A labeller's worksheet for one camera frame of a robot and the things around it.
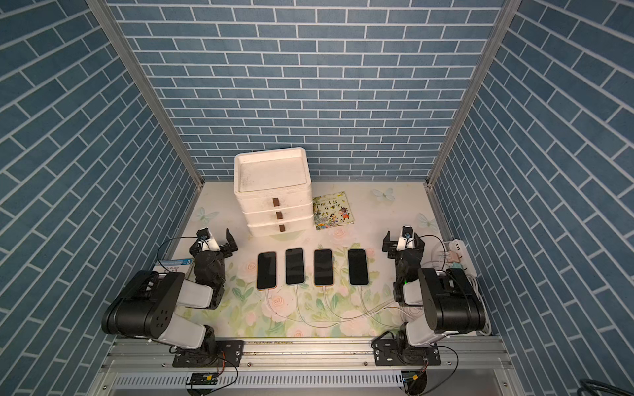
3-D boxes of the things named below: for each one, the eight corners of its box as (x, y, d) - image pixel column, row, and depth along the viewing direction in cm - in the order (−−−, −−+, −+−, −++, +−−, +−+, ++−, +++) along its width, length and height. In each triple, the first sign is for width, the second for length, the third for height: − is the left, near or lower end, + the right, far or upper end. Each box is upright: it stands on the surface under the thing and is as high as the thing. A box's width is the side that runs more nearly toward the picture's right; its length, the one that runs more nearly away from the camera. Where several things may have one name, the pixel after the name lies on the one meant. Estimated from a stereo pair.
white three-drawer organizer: (250, 239, 101) (230, 196, 81) (251, 198, 116) (235, 152, 95) (315, 230, 105) (312, 186, 84) (308, 191, 120) (305, 146, 99)
